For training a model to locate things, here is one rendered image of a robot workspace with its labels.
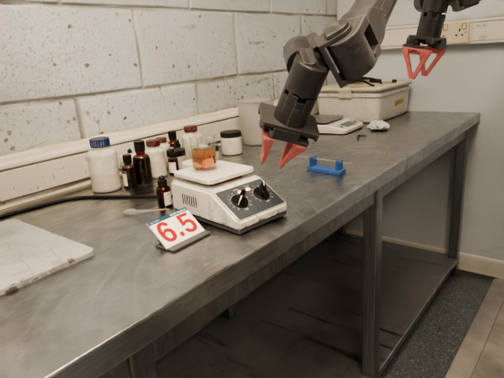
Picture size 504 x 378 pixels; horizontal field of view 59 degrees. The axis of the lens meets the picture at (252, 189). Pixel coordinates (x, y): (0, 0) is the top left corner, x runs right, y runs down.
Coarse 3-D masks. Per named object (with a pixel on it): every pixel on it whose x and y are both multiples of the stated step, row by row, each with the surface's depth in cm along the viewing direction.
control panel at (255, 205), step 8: (248, 184) 85; (256, 184) 85; (224, 192) 81; (232, 192) 81; (248, 192) 83; (272, 192) 85; (224, 200) 79; (248, 200) 81; (256, 200) 82; (264, 200) 82; (272, 200) 83; (280, 200) 84; (232, 208) 78; (240, 208) 79; (248, 208) 79; (256, 208) 80; (264, 208) 80; (240, 216) 77; (248, 216) 78
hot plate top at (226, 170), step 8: (192, 168) 90; (224, 168) 88; (232, 168) 88; (240, 168) 87; (248, 168) 87; (176, 176) 87; (184, 176) 85; (192, 176) 83; (200, 176) 83; (208, 176) 83; (216, 176) 82; (224, 176) 82; (232, 176) 84
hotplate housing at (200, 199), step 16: (240, 176) 87; (256, 176) 88; (176, 192) 88; (192, 192) 84; (208, 192) 80; (176, 208) 90; (192, 208) 85; (208, 208) 81; (224, 208) 78; (272, 208) 82; (224, 224) 79; (240, 224) 76; (256, 224) 80
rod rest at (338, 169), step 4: (312, 160) 115; (336, 160) 109; (312, 164) 115; (316, 164) 117; (336, 164) 110; (340, 164) 111; (308, 168) 115; (312, 168) 115; (316, 168) 114; (320, 168) 113; (324, 168) 113; (328, 168) 113; (332, 168) 113; (336, 168) 110; (340, 168) 111; (324, 172) 112; (328, 172) 111; (332, 172) 111; (336, 172) 110; (340, 172) 110; (344, 172) 111
